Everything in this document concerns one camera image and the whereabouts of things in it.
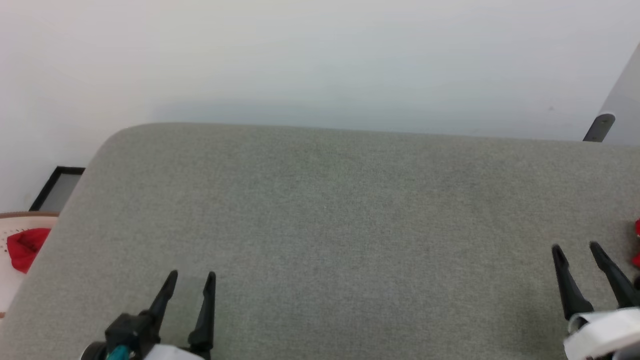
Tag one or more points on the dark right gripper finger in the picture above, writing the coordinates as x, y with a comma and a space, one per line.
617, 280
571, 287

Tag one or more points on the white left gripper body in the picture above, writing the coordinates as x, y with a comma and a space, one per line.
170, 353

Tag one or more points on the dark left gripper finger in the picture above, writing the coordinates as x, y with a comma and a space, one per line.
205, 320
165, 300

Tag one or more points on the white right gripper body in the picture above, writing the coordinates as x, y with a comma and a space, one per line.
605, 330

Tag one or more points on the red white basketball jersey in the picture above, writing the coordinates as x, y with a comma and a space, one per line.
638, 227

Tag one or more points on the plain red garment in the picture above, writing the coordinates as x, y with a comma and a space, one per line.
27, 247

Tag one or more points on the grey fabric sofa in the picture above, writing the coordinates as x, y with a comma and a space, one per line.
325, 225

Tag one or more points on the black framed panel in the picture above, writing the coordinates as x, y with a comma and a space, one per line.
57, 190

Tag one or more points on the beige laundry basket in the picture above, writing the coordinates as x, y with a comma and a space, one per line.
10, 290

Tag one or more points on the grey slanted panel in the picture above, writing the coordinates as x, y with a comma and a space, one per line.
627, 100

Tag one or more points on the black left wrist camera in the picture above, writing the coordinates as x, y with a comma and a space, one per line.
132, 330

